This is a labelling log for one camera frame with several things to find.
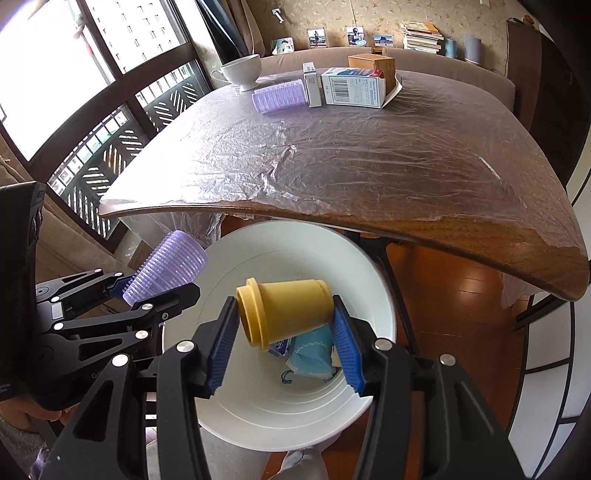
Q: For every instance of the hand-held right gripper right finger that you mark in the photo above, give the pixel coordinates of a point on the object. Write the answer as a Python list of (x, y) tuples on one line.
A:
[(346, 350)]

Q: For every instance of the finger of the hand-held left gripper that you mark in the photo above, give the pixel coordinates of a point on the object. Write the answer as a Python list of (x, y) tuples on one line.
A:
[(83, 286), (152, 307)]

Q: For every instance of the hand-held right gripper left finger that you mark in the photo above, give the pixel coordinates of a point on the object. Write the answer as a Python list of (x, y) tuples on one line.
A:
[(221, 346)]

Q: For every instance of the purple hair roller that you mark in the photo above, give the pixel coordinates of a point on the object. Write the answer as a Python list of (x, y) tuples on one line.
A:
[(279, 96), (171, 263)]

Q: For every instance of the yellow plastic cup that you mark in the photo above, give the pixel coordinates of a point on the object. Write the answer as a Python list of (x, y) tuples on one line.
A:
[(286, 309)]

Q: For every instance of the white round bin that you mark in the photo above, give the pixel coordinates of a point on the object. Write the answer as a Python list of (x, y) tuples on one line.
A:
[(277, 406)]

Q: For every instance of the person's left hand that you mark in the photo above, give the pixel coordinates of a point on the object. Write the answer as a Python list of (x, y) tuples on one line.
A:
[(37, 410)]

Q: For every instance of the teal face mask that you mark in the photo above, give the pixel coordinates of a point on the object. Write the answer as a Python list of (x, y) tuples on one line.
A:
[(314, 355)]

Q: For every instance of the beige upholstered seat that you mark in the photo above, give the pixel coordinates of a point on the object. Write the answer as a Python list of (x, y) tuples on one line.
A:
[(55, 230)]

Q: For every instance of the blue white packet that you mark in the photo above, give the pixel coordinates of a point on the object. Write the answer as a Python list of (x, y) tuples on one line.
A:
[(280, 348)]

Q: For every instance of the person's grey trousers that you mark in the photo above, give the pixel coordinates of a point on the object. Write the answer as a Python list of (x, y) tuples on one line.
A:
[(277, 466)]

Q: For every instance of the dark window railing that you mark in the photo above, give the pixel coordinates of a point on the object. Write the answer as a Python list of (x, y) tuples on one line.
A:
[(115, 147)]

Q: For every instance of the wooden table with plastic cover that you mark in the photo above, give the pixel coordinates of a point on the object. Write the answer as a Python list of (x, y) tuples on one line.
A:
[(346, 152)]

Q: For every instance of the white panelled sliding door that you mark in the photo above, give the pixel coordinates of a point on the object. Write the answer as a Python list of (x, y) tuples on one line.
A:
[(554, 369)]

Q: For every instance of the white footed cup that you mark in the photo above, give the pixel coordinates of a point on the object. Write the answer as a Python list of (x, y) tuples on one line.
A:
[(240, 69)]

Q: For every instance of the blue white medicine box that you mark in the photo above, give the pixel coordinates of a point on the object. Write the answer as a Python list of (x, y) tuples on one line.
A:
[(353, 90)]

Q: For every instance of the narrow white box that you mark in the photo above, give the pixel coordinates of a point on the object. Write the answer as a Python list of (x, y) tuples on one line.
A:
[(312, 85)]

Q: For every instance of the brown sofa back cushion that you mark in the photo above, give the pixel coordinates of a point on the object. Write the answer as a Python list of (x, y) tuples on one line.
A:
[(438, 64), (286, 59)]

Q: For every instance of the beige curtain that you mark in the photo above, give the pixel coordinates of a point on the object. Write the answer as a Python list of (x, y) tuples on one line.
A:
[(226, 32)]

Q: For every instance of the brown cardboard box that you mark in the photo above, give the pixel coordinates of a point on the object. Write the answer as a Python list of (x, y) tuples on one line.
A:
[(371, 67)]

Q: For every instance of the brown sofa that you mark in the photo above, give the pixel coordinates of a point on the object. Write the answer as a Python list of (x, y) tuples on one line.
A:
[(485, 83)]

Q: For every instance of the light blue cylinder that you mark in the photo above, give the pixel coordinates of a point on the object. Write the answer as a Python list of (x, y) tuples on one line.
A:
[(450, 48)]

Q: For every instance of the stack of books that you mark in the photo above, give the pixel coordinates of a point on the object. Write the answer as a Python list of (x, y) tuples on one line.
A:
[(421, 37)]

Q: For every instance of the dark wooden cabinet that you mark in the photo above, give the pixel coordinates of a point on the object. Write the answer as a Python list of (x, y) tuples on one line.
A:
[(540, 92)]

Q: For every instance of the grey cylinder speaker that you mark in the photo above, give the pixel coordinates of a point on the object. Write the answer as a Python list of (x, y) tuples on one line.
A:
[(472, 48)]

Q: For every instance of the rounded photo frame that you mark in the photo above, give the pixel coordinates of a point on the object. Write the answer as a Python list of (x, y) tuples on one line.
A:
[(282, 45)]

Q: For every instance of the acrylic landscape photo frame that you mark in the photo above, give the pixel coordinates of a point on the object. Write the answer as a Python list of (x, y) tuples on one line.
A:
[(383, 40)]

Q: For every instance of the white wall hook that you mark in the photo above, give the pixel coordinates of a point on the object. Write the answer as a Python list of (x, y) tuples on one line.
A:
[(277, 14)]

